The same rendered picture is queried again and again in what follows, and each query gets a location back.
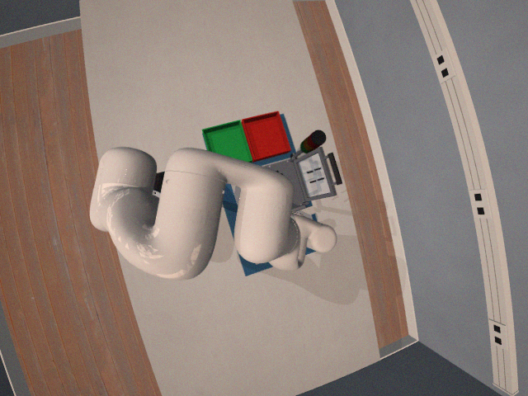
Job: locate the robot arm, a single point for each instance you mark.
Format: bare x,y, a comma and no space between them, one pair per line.
178,243

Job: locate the green bin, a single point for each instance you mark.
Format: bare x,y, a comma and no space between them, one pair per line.
228,139

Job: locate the red open-top bin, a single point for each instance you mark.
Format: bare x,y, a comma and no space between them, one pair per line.
265,134

